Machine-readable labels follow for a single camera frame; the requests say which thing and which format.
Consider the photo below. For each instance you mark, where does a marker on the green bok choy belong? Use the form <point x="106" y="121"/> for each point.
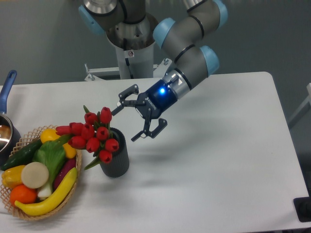
<point x="53" y="156"/>

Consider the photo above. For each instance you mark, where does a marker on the yellow squash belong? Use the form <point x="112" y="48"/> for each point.
<point x="50" y="135"/>

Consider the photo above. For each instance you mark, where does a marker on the yellow banana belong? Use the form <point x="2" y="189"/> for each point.
<point x="54" y="200"/>

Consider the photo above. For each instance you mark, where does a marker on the blue handled steel saucepan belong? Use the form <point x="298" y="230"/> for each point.
<point x="9" y="135"/>

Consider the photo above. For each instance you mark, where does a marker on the green cucumber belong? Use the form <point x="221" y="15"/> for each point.
<point x="23" y="156"/>

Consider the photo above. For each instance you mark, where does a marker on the woven wicker basket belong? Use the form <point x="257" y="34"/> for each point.
<point x="5" y="192"/>

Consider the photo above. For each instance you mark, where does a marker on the dark grey ribbed vase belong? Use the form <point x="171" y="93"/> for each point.
<point x="120" y="160"/>

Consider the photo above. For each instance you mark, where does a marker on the orange fruit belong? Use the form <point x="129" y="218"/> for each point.
<point x="23" y="194"/>

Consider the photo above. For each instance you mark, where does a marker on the yellow bell pepper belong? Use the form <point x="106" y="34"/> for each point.
<point x="11" y="178"/>

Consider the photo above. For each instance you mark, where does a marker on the white metal base frame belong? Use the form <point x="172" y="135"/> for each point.
<point x="113" y="73"/>

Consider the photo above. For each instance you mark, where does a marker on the red tulip bouquet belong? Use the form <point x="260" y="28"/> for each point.
<point x="94" y="135"/>

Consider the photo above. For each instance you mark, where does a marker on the beige round disc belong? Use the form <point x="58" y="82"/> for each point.
<point x="34" y="175"/>

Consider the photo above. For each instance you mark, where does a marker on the white frame at right edge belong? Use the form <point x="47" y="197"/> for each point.
<point x="302" y="109"/>

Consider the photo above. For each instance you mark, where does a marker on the purple sweet potato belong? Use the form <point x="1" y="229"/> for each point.
<point x="68" y="165"/>

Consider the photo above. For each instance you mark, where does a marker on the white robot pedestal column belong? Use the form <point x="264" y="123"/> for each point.
<point x="135" y="64"/>

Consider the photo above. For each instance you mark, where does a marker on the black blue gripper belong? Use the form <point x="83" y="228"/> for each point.
<point x="158" y="98"/>

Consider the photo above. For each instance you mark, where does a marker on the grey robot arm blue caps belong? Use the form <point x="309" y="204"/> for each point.
<point x="133" y="32"/>

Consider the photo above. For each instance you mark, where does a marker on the black clamp at table corner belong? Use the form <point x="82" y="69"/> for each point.
<point x="303" y="208"/>

